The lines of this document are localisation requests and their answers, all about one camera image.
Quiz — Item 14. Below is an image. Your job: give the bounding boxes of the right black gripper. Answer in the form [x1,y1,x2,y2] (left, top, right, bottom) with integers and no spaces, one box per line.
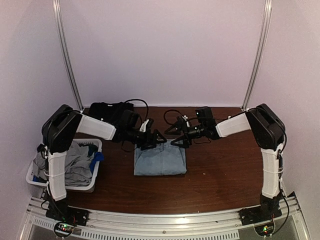
[165,120,207,148]

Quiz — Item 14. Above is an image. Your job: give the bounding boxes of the black t-shirt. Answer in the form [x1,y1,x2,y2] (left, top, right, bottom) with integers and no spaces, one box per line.
[88,102,134,125]

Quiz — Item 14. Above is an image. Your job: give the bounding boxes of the grey garment in basket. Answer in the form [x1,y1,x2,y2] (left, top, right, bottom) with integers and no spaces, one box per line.
[32,141,98,187]

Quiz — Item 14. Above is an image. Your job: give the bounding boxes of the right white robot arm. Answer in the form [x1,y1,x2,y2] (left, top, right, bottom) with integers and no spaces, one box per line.
[165,103,287,221]

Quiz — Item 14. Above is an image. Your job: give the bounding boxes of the front aluminium rail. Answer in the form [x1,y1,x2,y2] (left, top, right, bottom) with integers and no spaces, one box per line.
[17,196,311,240]

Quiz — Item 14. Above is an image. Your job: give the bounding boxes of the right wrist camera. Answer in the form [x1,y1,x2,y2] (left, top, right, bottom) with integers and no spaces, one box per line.
[177,115,190,128]

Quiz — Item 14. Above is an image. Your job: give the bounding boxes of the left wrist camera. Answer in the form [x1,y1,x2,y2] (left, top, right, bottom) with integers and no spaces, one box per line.
[139,118,154,133]

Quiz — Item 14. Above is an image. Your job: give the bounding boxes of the left aluminium frame post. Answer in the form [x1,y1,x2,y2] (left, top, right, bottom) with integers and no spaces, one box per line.
[52,0,84,110]

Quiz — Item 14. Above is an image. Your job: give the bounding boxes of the white laundry basket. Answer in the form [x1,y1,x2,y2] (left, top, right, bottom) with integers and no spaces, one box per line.
[25,138,104,193]

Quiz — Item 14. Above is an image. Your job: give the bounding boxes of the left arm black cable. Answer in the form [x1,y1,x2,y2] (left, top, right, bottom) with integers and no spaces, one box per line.
[123,98,149,126]

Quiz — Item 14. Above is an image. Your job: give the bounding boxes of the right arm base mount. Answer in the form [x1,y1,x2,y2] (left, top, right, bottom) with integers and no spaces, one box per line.
[238,205,282,226]

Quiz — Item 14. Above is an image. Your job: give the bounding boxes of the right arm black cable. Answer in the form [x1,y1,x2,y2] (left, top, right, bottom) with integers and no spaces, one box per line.
[163,109,183,126]

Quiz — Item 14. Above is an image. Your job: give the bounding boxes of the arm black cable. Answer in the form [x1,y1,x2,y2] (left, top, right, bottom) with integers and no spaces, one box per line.
[123,98,149,126]
[163,109,183,126]

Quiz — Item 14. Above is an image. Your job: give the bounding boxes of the light blue denim garment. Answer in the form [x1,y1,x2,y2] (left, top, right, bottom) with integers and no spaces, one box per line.
[133,140,187,176]

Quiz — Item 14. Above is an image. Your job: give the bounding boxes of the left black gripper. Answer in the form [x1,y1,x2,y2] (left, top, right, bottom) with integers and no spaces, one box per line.
[126,128,166,151]

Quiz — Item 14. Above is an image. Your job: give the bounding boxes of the right aluminium frame post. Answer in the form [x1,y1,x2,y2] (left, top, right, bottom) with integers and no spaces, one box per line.
[241,0,273,110]

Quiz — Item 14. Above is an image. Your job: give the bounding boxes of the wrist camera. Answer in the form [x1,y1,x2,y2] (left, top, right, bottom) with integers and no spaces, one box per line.
[177,115,190,128]
[139,118,154,133]

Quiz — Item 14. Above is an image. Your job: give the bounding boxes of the blue garment in basket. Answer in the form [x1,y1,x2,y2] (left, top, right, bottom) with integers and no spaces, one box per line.
[89,152,104,173]

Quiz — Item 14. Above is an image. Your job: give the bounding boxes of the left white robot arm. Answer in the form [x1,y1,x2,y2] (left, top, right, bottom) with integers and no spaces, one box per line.
[41,104,167,222]

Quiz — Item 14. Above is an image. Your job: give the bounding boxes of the aluminium frame post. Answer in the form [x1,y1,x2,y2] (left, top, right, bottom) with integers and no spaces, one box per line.
[52,0,84,110]
[241,0,273,110]

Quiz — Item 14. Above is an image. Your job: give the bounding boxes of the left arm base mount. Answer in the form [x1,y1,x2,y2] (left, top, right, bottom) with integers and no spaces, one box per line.
[45,207,89,227]

